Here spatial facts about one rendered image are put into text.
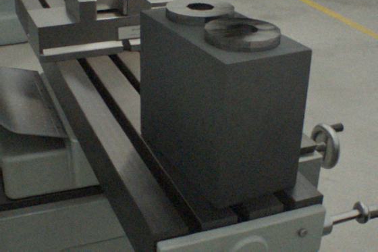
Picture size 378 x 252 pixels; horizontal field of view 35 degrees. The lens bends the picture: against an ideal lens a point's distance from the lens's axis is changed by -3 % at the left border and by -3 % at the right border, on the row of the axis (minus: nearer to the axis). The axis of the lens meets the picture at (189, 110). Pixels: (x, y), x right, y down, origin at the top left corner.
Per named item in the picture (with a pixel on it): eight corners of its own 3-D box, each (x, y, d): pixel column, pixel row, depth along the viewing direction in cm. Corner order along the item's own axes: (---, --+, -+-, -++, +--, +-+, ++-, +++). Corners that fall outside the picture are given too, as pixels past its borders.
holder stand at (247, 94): (210, 117, 94) (216, -9, 86) (297, 186, 77) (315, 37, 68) (139, 133, 89) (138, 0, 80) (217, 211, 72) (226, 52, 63)
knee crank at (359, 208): (373, 209, 150) (377, 190, 148) (387, 222, 145) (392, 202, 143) (302, 229, 142) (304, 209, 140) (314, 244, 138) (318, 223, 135)
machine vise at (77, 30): (179, 21, 138) (180, -25, 133) (207, 42, 126) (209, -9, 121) (27, 39, 125) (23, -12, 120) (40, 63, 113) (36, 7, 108)
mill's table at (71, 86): (91, 3, 180) (90, -23, 176) (326, 253, 77) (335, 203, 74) (14, 10, 171) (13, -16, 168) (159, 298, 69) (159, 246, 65)
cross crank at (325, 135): (323, 152, 158) (329, 112, 153) (349, 174, 148) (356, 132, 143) (271, 163, 153) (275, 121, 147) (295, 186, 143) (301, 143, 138)
